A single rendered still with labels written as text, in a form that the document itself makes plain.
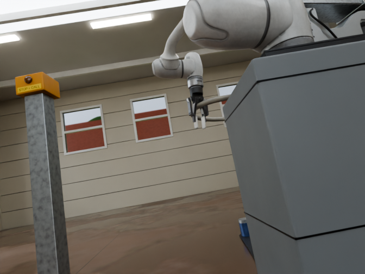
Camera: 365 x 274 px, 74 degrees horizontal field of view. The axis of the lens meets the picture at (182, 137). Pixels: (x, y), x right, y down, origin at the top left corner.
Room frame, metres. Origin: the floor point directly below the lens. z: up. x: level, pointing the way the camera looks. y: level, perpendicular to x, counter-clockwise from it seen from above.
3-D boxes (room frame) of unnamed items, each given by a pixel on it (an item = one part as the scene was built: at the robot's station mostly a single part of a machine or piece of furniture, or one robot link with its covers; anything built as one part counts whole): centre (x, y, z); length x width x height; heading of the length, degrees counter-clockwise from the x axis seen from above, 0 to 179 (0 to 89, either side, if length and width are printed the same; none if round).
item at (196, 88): (1.34, -0.12, 1.00); 0.08 x 0.07 x 0.09; 120
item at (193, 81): (1.34, -0.13, 1.07); 0.09 x 0.09 x 0.06
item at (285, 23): (0.73, -0.37, 1.00); 0.18 x 0.16 x 0.22; 109
